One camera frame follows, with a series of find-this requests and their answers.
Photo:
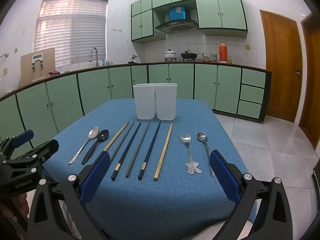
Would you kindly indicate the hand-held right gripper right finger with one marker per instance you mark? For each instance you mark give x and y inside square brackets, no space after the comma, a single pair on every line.
[223,177]

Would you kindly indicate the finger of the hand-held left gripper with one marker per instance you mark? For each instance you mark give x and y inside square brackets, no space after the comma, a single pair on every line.
[47,148]
[23,137]

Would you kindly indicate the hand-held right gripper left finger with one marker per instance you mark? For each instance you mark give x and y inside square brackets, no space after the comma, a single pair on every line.
[96,177]

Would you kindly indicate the dark blue chopstick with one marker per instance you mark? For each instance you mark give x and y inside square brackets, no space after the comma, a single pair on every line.
[126,152]
[150,150]

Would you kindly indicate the black spoon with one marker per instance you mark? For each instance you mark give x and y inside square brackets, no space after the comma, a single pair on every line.
[103,135]

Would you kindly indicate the long silver spoon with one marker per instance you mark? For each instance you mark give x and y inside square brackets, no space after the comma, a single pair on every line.
[93,133]

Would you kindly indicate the small silver spoon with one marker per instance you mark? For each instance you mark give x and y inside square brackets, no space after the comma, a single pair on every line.
[202,136]

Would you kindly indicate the bamboo chopstick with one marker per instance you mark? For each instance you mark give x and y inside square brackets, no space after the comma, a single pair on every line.
[117,135]
[163,151]

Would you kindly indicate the light wooden chopsticks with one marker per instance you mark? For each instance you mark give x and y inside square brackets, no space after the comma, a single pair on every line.
[125,135]

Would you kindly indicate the grey chopstick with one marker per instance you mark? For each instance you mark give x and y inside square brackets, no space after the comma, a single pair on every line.
[138,148]

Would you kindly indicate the white plastic utensil holder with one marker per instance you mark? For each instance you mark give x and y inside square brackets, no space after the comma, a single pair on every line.
[145,102]

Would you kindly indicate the person's left hand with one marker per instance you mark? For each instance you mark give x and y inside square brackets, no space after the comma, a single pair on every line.
[21,205]

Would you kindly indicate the blue tablecloth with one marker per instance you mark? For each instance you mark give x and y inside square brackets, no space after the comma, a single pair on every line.
[155,200]

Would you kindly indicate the red cloth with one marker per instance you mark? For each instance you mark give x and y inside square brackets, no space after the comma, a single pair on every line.
[54,73]

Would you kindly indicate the green drawer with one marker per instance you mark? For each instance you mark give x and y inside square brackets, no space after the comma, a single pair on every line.
[250,109]
[253,78]
[252,94]

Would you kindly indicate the green base cabinets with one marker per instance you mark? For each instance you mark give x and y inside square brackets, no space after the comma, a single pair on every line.
[95,87]

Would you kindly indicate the clear plastic bottles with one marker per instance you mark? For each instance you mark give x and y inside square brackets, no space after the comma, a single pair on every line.
[107,63]

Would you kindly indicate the metal faucet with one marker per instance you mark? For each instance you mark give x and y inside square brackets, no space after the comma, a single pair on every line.
[96,55]

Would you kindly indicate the window blind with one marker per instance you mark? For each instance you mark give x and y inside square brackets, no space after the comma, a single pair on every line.
[72,30]

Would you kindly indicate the patterned bowls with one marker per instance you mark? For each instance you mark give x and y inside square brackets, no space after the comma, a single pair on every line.
[213,57]

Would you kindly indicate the plain wooden door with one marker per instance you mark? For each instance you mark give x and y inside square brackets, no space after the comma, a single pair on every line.
[312,92]

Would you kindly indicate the stack of white bowls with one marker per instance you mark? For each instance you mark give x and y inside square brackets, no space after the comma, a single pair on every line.
[200,56]

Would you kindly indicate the orange thermos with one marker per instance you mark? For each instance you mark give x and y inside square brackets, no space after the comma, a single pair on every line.
[223,53]

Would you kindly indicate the small metal kettle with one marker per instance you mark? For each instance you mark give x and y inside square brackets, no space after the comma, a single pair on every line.
[134,58]

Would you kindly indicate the black wok with lid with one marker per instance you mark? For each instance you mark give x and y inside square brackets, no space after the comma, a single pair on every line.
[188,55]

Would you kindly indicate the white cooking pot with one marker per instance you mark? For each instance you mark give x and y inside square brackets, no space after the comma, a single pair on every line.
[170,55]

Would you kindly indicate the black range hood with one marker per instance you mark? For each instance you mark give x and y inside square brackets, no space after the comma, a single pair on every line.
[175,25]

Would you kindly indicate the blue box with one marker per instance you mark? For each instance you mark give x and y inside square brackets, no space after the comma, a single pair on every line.
[177,13]

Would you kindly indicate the metal towel rail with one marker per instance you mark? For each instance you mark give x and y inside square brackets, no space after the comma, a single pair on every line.
[5,55]

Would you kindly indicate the green wall cabinets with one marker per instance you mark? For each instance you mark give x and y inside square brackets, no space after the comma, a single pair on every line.
[220,12]

